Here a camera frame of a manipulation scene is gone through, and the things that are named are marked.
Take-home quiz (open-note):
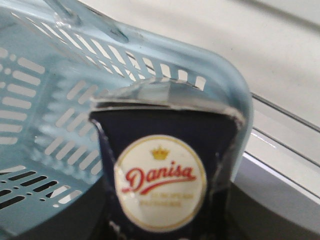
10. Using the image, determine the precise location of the dark blue Chocofello cookie box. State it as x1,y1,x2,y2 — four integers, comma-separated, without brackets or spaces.
89,78,245,240

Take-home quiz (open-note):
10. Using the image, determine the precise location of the white store shelf board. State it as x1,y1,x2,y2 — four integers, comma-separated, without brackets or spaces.
86,0,320,217

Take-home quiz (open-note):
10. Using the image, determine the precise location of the light blue plastic basket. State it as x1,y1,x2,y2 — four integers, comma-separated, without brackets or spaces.
0,0,253,240

